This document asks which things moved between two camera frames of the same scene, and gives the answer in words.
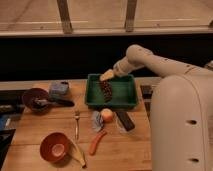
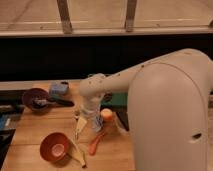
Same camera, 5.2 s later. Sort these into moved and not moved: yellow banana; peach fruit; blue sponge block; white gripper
Moved: white gripper
Not moved: yellow banana; blue sponge block; peach fruit
